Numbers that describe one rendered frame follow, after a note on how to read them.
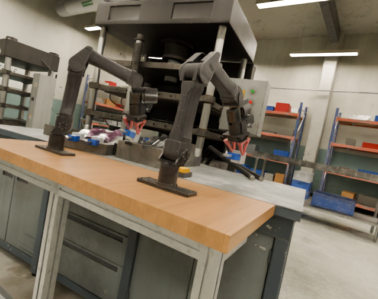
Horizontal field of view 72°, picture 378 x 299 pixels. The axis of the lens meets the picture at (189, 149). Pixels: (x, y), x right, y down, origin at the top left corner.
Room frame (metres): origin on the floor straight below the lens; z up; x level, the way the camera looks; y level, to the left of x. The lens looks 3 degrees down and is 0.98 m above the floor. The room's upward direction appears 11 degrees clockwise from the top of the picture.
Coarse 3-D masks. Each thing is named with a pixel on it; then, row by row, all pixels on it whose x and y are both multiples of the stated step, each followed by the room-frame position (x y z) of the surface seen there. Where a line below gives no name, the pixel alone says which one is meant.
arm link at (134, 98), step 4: (132, 92) 1.19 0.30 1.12; (136, 92) 1.20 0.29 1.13; (140, 92) 1.21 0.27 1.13; (144, 92) 1.22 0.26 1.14; (132, 96) 1.19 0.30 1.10; (136, 96) 1.19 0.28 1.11; (140, 96) 1.20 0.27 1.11; (144, 96) 1.21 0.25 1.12; (132, 100) 1.20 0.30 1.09; (136, 100) 1.20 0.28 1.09; (140, 100) 1.21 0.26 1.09; (144, 100) 1.22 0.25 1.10; (132, 104) 1.22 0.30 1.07
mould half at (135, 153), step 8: (120, 144) 1.29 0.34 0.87; (136, 144) 1.25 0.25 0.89; (144, 144) 1.31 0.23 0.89; (160, 144) 1.47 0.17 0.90; (192, 144) 1.48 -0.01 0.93; (120, 152) 1.28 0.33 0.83; (128, 152) 1.26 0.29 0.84; (136, 152) 1.24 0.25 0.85; (144, 152) 1.23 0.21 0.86; (152, 152) 1.21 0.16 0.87; (160, 152) 1.19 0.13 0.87; (192, 152) 1.50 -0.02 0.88; (128, 160) 1.26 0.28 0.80; (136, 160) 1.24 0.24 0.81; (144, 160) 1.22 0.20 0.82; (152, 160) 1.20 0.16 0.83; (192, 160) 1.52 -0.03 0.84; (200, 160) 1.63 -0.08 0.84
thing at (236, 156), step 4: (228, 152) 1.11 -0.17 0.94; (232, 152) 1.12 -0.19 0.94; (236, 152) 1.13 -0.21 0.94; (240, 152) 1.12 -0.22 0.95; (228, 156) 1.08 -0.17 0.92; (232, 156) 1.09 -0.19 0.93; (236, 156) 1.10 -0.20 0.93; (240, 156) 1.11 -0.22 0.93; (244, 156) 1.13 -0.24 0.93; (232, 160) 1.14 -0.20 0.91; (236, 160) 1.12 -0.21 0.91; (240, 160) 1.11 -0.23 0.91; (244, 160) 1.13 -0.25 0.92
